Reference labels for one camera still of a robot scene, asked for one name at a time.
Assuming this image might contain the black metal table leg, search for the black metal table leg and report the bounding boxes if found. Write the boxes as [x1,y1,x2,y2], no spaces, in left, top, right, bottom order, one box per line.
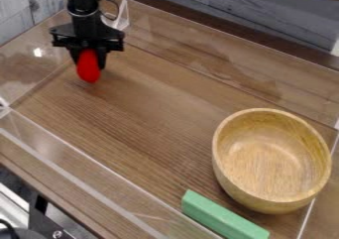
[28,191,89,239]

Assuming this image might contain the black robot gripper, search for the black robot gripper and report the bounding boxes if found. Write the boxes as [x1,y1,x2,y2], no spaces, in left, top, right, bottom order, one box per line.
[49,0,124,69]

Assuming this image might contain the green foam block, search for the green foam block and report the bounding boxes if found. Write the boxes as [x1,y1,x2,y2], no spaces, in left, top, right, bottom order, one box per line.
[181,189,269,239]

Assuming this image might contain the light wooden bowl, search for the light wooden bowl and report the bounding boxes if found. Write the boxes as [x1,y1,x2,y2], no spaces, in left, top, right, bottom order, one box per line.
[212,108,332,214]

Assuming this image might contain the clear acrylic barrier walls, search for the clear acrylic barrier walls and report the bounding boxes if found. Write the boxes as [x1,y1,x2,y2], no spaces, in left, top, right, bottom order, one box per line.
[0,2,339,239]

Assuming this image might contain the black cable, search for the black cable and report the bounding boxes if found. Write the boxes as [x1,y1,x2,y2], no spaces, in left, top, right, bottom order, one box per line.
[0,218,18,239]

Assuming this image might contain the clear acrylic corner bracket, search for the clear acrylic corner bracket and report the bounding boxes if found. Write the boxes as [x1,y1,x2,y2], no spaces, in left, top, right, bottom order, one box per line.
[100,0,129,31]

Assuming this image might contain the red felt tomato toy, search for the red felt tomato toy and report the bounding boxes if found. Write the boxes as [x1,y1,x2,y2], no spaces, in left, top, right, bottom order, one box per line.
[77,50,100,83]

